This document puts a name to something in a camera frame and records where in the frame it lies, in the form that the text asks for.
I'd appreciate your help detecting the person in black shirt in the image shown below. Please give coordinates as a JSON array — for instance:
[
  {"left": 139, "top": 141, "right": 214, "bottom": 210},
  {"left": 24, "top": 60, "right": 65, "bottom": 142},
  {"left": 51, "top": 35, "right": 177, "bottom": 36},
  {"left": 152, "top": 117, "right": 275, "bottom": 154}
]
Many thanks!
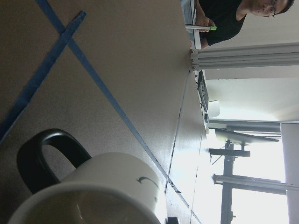
[{"left": 194, "top": 0, "right": 294, "bottom": 49}]

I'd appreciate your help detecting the long blue tape strip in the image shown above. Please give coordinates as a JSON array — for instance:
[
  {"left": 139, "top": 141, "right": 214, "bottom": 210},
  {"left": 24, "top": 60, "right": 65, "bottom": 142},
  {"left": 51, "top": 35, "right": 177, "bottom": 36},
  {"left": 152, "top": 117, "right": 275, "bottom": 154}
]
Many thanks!
[{"left": 37, "top": 0, "right": 201, "bottom": 224}]

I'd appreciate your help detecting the aluminium frame post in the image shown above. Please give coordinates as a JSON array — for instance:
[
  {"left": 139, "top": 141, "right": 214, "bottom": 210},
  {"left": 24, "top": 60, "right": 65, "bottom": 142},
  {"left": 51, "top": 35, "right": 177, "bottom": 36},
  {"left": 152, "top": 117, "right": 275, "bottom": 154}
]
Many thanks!
[{"left": 191, "top": 42, "right": 299, "bottom": 70}]

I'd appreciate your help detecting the white mug black handle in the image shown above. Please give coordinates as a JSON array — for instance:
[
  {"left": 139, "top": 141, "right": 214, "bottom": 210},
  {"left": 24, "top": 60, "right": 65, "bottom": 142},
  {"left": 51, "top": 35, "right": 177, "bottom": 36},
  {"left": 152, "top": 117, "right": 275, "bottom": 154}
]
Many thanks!
[{"left": 9, "top": 129, "right": 168, "bottom": 224}]

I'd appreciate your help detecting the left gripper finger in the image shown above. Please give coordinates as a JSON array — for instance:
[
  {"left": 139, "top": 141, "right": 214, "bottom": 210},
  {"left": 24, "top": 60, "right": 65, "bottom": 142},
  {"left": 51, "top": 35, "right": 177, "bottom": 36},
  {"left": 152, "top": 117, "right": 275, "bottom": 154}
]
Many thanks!
[{"left": 166, "top": 217, "right": 178, "bottom": 224}]

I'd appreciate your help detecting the crossing blue tape strip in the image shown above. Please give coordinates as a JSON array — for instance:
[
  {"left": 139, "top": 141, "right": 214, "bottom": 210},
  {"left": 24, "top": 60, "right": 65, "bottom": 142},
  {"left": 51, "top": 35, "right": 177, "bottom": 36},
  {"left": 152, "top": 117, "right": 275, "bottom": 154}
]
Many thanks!
[{"left": 0, "top": 11, "right": 86, "bottom": 140}]

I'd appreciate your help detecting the black keyboard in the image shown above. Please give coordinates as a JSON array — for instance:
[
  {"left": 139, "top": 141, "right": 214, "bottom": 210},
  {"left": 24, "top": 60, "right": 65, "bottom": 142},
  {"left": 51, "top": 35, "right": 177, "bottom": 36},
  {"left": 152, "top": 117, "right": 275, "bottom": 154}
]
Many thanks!
[{"left": 197, "top": 71, "right": 209, "bottom": 112}]

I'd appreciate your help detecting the brown paper table cover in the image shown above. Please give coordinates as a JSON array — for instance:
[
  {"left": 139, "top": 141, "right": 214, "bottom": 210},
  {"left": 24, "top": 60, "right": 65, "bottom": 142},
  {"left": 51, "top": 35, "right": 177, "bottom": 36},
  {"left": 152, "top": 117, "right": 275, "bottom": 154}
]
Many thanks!
[{"left": 0, "top": 0, "right": 206, "bottom": 224}]

